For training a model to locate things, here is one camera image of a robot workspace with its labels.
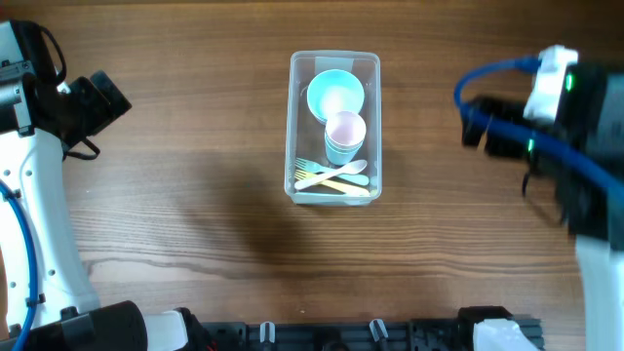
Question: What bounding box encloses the pink plastic cup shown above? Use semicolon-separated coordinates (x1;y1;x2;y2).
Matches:
325;111;367;146

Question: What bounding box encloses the white plastic spoon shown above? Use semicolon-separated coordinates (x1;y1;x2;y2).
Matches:
294;158;368;190

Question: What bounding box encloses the mint green plastic fork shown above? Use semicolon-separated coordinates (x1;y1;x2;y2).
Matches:
295;158;370;185

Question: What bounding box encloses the blue plastic bowl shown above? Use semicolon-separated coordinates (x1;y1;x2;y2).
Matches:
306;69;366;125

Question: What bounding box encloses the blue plastic cup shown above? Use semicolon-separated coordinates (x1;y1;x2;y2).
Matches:
326;145;359;166

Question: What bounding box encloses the yellow plastic fork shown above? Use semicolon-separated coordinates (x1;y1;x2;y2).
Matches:
294;170;371;196

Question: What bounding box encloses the green plastic cup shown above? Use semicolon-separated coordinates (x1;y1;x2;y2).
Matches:
325;138;364;153

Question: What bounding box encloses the light blue plastic fork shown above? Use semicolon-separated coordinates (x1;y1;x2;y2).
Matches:
293;191;347;202

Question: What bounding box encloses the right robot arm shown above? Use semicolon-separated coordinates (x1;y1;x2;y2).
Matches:
453;45;623;350

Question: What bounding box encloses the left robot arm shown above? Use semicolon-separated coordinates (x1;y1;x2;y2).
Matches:
1;20;197;350

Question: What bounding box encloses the clear plastic container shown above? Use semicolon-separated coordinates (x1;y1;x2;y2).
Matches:
284;50;382;206

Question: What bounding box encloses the left blue cable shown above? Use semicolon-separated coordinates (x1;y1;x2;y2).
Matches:
0;179;40;351

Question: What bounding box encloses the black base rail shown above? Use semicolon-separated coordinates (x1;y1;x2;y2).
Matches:
194;315;545;351

